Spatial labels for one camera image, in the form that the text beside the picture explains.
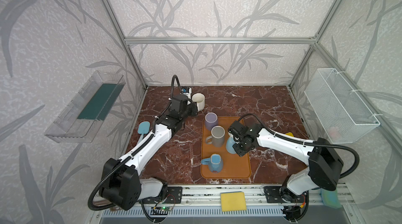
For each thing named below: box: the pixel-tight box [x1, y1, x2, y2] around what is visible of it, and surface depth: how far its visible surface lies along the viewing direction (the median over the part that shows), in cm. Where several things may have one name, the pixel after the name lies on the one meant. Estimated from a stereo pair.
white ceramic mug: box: [191, 92, 206, 112], surface depth 103 cm
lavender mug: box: [204, 112, 219, 131], surface depth 93 cm
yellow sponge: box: [220, 191, 247, 212], surface depth 73 cm
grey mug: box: [205, 125, 226, 148], surface depth 86 cm
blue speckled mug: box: [200, 153, 223, 174], surface depth 78 cm
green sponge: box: [320, 187, 342, 209], surface depth 72 cm
